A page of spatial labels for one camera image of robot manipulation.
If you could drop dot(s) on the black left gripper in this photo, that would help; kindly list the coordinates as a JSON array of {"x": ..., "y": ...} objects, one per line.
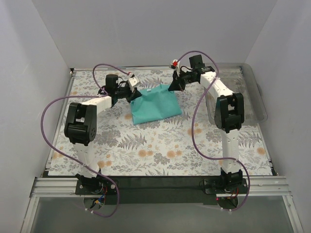
[{"x": 131, "y": 92}]

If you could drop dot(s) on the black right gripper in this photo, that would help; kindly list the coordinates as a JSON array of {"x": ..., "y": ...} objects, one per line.
[{"x": 179, "y": 79}]

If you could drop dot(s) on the teal green t-shirt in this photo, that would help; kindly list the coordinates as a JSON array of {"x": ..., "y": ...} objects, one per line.
[{"x": 154, "y": 104}]

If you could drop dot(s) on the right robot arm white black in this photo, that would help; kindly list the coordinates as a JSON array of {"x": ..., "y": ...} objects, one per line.
[{"x": 228, "y": 114}]

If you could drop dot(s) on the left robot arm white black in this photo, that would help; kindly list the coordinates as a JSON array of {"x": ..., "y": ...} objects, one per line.
[{"x": 81, "y": 124}]

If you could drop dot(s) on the floral patterned table mat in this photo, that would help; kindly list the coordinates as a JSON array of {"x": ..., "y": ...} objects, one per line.
[{"x": 188, "y": 144}]

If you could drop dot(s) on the clear plastic bin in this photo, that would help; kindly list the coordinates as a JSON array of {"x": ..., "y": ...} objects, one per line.
[{"x": 239, "y": 78}]

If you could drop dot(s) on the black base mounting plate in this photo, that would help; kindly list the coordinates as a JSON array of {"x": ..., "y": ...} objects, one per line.
[{"x": 158, "y": 189}]

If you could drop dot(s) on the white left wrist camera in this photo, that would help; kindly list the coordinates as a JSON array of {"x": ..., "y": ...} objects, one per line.
[{"x": 133, "y": 81}]

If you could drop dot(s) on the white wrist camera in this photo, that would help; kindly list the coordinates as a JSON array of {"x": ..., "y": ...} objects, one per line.
[
  {"x": 175, "y": 65},
  {"x": 133, "y": 81}
]

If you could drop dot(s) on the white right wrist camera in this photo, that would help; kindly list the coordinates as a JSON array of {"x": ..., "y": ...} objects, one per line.
[{"x": 175, "y": 65}]

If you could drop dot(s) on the aluminium frame rail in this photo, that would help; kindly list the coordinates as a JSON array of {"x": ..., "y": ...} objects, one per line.
[{"x": 65, "y": 187}]

